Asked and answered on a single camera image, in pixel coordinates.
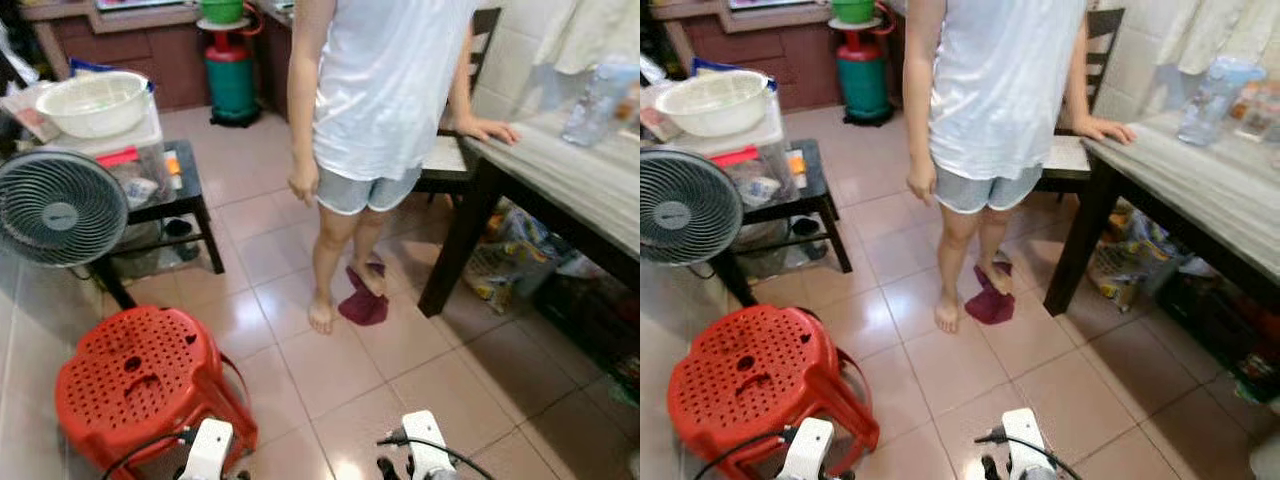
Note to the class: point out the clear water jug blue lid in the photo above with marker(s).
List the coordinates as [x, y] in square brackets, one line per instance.
[595, 105]
[1210, 105]

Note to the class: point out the black plastic crate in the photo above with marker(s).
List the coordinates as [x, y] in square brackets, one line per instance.
[590, 320]
[1220, 320]

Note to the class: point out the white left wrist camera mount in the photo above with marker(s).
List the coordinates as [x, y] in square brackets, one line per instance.
[810, 450]
[210, 450]

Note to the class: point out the beige curtain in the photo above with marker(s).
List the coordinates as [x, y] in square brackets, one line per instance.
[1220, 35]
[590, 35]

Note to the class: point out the plastic shopping bag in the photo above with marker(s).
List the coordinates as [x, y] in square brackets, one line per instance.
[500, 270]
[1120, 270]

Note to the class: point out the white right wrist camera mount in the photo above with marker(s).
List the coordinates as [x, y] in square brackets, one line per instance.
[425, 445]
[1025, 440]

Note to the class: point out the green plastic bucket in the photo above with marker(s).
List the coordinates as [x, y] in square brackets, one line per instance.
[853, 10]
[222, 10]

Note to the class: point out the brown wooden cabinet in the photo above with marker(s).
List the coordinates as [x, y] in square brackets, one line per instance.
[150, 50]
[760, 50]

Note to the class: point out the green gas cylinder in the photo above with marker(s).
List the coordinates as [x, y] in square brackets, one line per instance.
[863, 80]
[232, 80]

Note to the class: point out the dark-legged grey dining table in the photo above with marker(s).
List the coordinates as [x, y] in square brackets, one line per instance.
[1085, 230]
[460, 240]

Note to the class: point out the grey electric fan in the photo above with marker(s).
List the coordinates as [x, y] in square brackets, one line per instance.
[60, 210]
[685, 210]

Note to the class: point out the white plastic basin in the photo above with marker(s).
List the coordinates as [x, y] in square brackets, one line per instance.
[95, 105]
[715, 105]

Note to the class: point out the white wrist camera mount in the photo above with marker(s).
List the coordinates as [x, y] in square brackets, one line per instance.
[425, 445]
[1025, 440]
[810, 450]
[210, 450]

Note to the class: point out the red plastic stool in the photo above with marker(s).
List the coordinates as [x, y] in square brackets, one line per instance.
[140, 380]
[750, 390]

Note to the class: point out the dark red floor cloth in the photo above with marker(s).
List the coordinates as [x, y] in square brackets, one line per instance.
[365, 308]
[990, 305]

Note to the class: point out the black side table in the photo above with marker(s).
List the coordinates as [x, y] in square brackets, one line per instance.
[190, 195]
[815, 190]

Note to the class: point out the person in white shirt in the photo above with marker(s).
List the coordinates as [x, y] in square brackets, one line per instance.
[380, 80]
[1000, 80]

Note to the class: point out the clear plastic storage box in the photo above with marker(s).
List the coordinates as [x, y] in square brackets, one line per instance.
[140, 175]
[760, 180]

